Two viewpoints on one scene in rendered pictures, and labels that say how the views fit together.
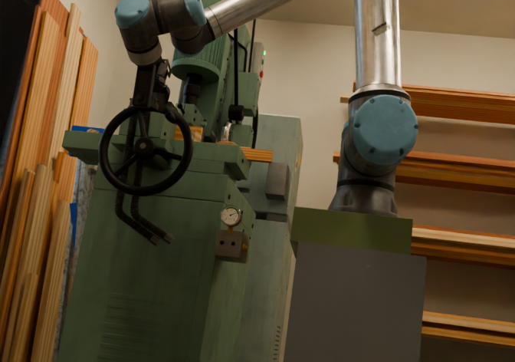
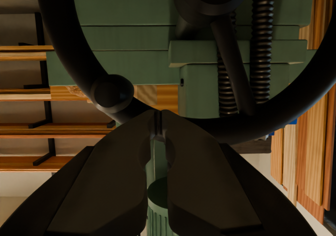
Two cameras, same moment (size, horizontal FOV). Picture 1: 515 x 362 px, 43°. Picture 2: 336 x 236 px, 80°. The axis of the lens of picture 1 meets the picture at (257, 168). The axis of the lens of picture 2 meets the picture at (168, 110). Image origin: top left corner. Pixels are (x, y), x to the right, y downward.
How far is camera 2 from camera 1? 1.80 m
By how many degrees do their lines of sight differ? 11
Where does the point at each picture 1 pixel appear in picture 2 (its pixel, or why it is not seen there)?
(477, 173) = (63, 130)
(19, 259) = (313, 27)
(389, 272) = not seen: outside the picture
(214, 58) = (151, 216)
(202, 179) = (102, 10)
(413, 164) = (93, 131)
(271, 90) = not seen: hidden behind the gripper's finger
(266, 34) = not seen: hidden behind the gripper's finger
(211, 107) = (157, 149)
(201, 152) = (116, 65)
